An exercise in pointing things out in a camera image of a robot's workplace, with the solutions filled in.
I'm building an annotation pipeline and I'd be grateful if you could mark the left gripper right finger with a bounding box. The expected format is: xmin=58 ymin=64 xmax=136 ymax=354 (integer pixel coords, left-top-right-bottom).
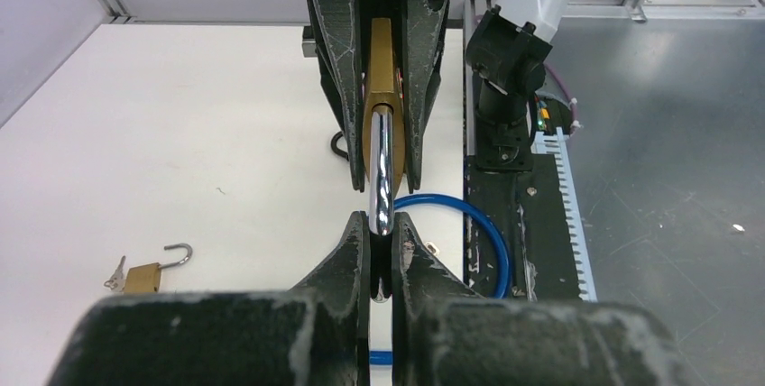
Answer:
xmin=392 ymin=213 xmax=690 ymax=385

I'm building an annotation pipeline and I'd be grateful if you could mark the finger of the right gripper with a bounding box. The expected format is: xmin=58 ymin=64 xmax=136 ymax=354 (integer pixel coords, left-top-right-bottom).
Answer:
xmin=307 ymin=0 xmax=365 ymax=192
xmin=403 ymin=0 xmax=449 ymax=191

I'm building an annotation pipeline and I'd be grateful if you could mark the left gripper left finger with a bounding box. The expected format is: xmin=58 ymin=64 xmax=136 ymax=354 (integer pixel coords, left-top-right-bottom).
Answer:
xmin=50 ymin=211 xmax=370 ymax=385

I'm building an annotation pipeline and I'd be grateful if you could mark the blue cable lock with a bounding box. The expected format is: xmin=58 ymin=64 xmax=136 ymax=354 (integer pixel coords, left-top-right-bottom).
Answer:
xmin=369 ymin=193 xmax=512 ymax=368

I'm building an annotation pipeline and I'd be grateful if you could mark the small brass padlock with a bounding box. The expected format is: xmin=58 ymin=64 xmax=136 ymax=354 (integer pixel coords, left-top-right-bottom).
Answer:
xmin=102 ymin=243 xmax=194 ymax=294

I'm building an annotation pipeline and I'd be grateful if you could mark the black padlock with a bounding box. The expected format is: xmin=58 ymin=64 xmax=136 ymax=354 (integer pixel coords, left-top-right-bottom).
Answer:
xmin=329 ymin=131 xmax=349 ymax=161

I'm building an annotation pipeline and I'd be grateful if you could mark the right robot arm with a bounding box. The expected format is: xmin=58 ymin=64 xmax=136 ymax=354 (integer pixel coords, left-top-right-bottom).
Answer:
xmin=307 ymin=0 xmax=569 ymax=190

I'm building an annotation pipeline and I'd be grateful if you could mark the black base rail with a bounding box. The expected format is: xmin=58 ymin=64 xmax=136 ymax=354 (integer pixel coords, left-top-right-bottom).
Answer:
xmin=464 ymin=154 xmax=582 ymax=301

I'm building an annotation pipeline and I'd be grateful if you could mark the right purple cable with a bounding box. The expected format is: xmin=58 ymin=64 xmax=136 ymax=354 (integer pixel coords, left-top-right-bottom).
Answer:
xmin=540 ymin=63 xmax=582 ymax=140

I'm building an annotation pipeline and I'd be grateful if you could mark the white cable duct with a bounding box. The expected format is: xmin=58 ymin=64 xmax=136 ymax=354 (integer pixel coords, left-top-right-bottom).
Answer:
xmin=532 ymin=127 xmax=598 ymax=302

